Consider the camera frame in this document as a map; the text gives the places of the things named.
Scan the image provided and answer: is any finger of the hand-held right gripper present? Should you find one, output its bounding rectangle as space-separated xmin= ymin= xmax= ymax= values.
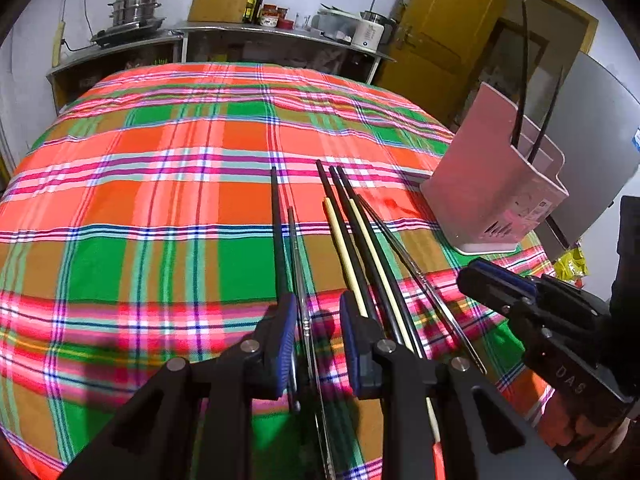
xmin=471 ymin=258 xmax=544 ymax=297
xmin=457 ymin=265 xmax=532 ymax=316

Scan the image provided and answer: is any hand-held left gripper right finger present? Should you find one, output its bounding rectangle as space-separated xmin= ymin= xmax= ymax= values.
xmin=339 ymin=291 xmax=576 ymax=480

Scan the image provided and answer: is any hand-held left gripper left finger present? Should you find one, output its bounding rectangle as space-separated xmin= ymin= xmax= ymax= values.
xmin=60 ymin=292 xmax=299 ymax=480

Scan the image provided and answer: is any cream wooden chopstick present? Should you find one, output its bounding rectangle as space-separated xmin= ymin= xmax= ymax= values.
xmin=348 ymin=199 xmax=442 ymax=444
xmin=323 ymin=197 xmax=364 ymax=317

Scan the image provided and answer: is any pink utensil holder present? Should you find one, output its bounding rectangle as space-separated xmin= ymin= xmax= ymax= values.
xmin=419 ymin=82 xmax=570 ymax=256

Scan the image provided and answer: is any yellow snack packet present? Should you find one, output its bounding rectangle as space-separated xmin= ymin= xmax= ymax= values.
xmin=554 ymin=247 xmax=592 ymax=282

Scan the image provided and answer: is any plaid tablecloth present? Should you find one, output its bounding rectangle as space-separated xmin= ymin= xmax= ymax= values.
xmin=0 ymin=62 xmax=557 ymax=480

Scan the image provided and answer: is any yellow wooden door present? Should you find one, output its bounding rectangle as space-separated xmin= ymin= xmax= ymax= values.
xmin=374 ymin=0 xmax=512 ymax=122

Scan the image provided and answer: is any white electric kettle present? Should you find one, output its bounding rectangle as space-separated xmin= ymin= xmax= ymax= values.
xmin=352 ymin=10 xmax=397 ymax=54

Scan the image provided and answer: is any metal kitchen counter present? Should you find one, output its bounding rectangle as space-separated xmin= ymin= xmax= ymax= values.
xmin=46 ymin=21 xmax=397 ymax=111

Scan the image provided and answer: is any black stove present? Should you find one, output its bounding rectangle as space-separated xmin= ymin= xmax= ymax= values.
xmin=90 ymin=17 xmax=168 ymax=47

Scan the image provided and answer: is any steel steamer pot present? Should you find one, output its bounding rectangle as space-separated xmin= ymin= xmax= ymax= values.
xmin=107 ymin=0 xmax=168 ymax=29

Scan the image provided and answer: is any yellowed power strip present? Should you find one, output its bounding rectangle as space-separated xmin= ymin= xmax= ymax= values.
xmin=52 ymin=20 xmax=69 ymax=69

